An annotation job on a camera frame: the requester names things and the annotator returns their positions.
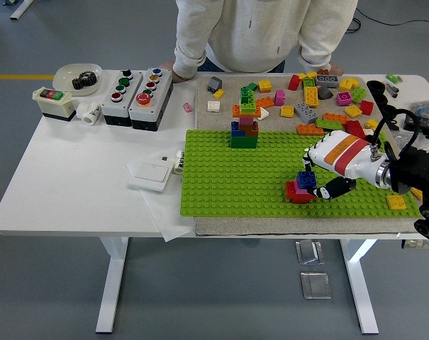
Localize bagged blue cable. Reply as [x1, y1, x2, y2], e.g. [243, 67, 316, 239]
[407, 101, 429, 120]

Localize desk control panel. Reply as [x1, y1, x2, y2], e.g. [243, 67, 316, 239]
[401, 239, 429, 251]

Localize person's right hand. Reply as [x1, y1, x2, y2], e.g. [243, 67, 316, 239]
[159, 61, 196, 84]

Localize red two-by-four brick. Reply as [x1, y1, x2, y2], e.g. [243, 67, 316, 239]
[344, 120, 367, 140]
[284, 181, 320, 205]

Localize black metal gears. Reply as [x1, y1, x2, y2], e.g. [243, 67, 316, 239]
[71, 70, 99, 91]

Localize grey brick with rings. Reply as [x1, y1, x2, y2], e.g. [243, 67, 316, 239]
[316, 74, 340, 89]

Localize green studded baseplate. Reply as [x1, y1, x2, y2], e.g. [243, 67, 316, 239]
[179, 129, 421, 219]

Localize small white printed fitting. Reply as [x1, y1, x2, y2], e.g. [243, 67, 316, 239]
[172, 150, 186, 175]

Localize person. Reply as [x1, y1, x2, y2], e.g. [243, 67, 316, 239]
[158, 0, 360, 84]

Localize translucent white sheet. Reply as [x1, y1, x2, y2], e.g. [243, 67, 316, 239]
[126, 152, 196, 244]

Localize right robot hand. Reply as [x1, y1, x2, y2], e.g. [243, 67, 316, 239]
[301, 130, 387, 201]

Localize white wall switch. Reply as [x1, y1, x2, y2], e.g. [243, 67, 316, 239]
[128, 161, 172, 193]

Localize dark grey slope brick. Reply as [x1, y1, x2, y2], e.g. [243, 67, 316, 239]
[206, 76, 223, 94]

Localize metal floor socket cover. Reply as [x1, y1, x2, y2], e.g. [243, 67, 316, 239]
[300, 271, 333, 300]
[294, 239, 325, 266]

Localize grey-brown mat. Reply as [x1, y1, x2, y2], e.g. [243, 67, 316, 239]
[194, 75, 419, 237]

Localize three-button control box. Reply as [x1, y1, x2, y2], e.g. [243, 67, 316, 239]
[101, 68, 144, 128]

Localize white furniture foot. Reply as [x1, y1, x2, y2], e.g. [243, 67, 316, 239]
[9, 0, 34, 21]

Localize black electronic module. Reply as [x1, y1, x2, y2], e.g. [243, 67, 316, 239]
[403, 113, 429, 139]

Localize white pipe tee fitting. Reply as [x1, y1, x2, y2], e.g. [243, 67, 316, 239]
[75, 101, 102, 126]

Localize long yellow brick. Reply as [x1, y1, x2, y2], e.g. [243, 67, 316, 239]
[303, 86, 321, 108]

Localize white table leg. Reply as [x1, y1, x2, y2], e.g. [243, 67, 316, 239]
[95, 237, 130, 334]
[340, 239, 380, 336]

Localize grey two-by-four brick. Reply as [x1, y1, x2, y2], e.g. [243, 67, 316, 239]
[294, 101, 320, 125]

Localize black floor cable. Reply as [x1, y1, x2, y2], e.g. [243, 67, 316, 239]
[347, 7, 429, 33]

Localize metal hand tool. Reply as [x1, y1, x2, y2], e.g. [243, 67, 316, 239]
[383, 81, 400, 99]

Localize person's left hand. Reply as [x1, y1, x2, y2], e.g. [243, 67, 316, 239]
[322, 62, 345, 76]

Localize beige red-green switch box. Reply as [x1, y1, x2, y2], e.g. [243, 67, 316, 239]
[32, 87, 77, 123]

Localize long green brick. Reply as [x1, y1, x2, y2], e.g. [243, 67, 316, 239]
[315, 118, 344, 132]

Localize white table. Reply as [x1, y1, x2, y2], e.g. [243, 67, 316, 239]
[0, 69, 429, 336]

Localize blue two-by-two brick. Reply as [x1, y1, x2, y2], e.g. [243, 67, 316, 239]
[296, 171, 317, 188]

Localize multicoloured brick tower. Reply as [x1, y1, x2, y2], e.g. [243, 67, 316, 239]
[230, 87, 263, 149]

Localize white bowl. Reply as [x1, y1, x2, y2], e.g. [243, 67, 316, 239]
[52, 62, 104, 97]

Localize magenta two-by-two brick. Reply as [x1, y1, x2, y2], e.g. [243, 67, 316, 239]
[294, 178, 316, 196]

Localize control box with emergency stop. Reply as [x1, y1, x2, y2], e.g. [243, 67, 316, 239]
[128, 67, 174, 132]

